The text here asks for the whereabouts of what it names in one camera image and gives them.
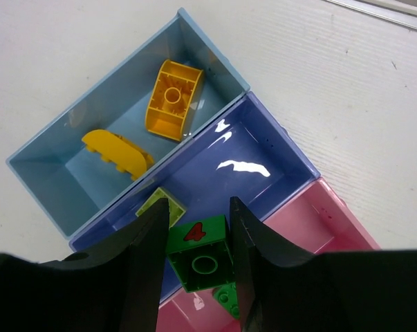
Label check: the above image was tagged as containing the purple blue container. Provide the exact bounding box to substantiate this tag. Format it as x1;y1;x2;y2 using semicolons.
68;91;322;302

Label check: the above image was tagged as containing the green lego plate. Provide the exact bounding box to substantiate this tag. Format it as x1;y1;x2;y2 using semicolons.
212;282;240;320

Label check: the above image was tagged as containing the pale green lego tile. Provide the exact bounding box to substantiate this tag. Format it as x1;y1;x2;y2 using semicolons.
135;187;187;229

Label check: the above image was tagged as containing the green numbered lego cube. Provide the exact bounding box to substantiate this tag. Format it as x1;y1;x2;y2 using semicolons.
165;214;234;293

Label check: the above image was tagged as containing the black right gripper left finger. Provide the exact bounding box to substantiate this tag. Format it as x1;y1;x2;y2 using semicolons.
0;199;169;331

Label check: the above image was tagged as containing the light blue container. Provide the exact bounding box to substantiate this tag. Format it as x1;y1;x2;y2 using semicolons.
7;9;250;238

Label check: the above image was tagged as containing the pink container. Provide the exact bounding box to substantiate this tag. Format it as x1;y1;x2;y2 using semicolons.
156;178;380;331

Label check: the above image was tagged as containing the aluminium rail right side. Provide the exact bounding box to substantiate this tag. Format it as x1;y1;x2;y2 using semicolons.
327;0;417;31

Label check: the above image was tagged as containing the yellow studded lego brick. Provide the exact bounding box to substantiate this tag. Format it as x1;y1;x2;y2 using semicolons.
82;129;155;181

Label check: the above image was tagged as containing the yellow rounded lego brick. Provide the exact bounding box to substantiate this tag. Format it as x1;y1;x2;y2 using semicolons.
145;59;203;142

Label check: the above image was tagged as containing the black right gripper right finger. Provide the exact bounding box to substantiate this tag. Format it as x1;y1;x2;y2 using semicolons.
230;196;417;331

